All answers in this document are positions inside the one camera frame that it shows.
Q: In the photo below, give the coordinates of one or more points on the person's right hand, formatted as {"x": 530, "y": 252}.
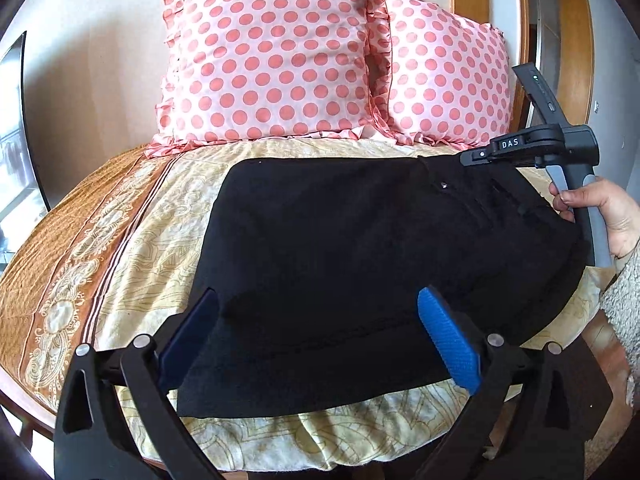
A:
{"x": 617, "y": 215}

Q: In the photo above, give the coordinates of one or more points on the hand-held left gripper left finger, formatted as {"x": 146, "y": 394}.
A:
{"x": 187, "y": 332}

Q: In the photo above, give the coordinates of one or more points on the flat screen television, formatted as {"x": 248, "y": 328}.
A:
{"x": 15, "y": 150}

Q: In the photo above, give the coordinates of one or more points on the yellow patterned bedsheet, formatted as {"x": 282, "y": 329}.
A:
{"x": 125, "y": 240}

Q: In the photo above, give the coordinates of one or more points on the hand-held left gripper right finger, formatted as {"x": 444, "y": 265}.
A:
{"x": 450, "y": 340}

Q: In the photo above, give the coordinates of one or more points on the person's right forearm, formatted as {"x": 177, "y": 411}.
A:
{"x": 625, "y": 310}

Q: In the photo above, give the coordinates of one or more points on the black pants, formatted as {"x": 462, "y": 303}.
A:
{"x": 350, "y": 260}

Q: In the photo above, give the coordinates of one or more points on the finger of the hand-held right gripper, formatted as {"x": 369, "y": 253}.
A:
{"x": 477, "y": 156}

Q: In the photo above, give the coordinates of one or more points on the large pink polka-dot pillow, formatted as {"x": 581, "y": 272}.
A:
{"x": 270, "y": 55}

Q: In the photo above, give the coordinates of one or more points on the wooden door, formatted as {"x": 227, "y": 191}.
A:
{"x": 560, "y": 20}

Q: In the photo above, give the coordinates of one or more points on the wooden bed frame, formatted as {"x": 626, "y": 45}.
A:
{"x": 30, "y": 410}

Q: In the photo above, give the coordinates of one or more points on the small pink polka-dot pillow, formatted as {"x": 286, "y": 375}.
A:
{"x": 445, "y": 70}

